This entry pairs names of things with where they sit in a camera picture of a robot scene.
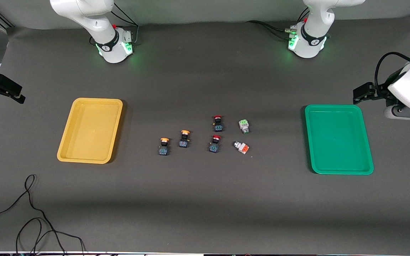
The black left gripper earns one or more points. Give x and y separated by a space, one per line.
382 91

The green white push button switch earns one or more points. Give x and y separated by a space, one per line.
243 124

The orange white push button switch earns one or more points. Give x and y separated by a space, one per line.
242 148

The yellow capped push button switch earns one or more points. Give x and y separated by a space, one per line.
164 151
183 143

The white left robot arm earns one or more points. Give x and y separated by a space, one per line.
311 44

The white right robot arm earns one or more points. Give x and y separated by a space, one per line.
110 46

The green plastic tray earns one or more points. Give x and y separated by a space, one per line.
336 149

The yellow plastic tray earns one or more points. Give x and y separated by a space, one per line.
84 142

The dark grey table mat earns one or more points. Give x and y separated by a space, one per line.
205 206

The red capped push button switch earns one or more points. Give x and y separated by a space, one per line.
214 147
219 126

